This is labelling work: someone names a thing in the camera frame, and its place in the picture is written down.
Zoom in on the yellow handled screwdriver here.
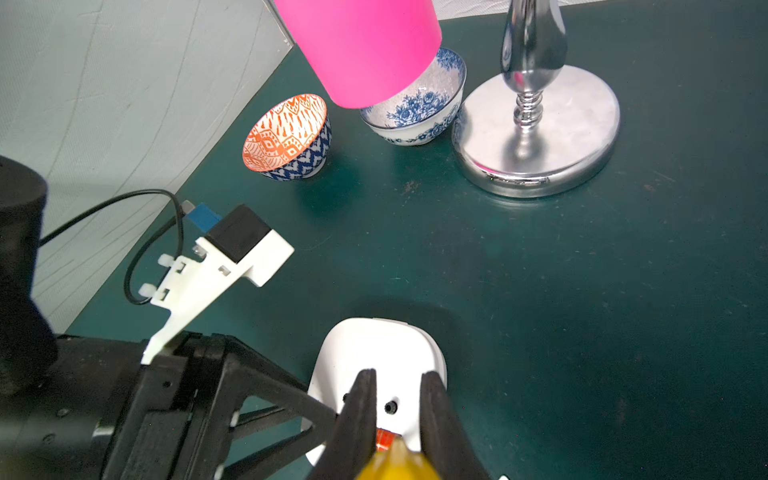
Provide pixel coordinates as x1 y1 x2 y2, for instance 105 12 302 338
356 437 441 480

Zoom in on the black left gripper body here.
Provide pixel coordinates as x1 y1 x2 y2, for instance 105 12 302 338
53 334 240 479

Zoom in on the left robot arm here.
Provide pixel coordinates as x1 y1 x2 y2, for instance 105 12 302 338
1 159 336 479

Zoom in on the red AA battery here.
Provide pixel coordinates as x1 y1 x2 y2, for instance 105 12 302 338
375 428 398 451

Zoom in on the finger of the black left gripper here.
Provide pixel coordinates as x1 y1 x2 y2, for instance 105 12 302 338
221 336 337 441
222 427 330 480

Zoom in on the white square alarm clock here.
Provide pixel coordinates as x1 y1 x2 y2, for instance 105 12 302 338
308 318 448 452

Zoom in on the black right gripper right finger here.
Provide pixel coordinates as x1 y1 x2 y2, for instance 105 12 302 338
419 371 490 479

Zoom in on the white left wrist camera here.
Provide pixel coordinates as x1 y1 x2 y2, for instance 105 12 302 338
139 204 294 366

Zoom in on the chrome cup holder stand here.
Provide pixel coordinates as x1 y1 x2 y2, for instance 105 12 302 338
452 0 620 199

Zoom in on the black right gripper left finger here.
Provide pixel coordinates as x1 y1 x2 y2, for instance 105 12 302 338
308 369 377 479

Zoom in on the pink plastic goblet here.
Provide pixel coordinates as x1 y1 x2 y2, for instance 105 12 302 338
276 0 442 109

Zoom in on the orange patterned bowl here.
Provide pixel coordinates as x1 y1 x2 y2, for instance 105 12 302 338
242 93 332 181

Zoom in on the blue white floral bowl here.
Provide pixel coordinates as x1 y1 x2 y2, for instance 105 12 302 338
360 48 467 147

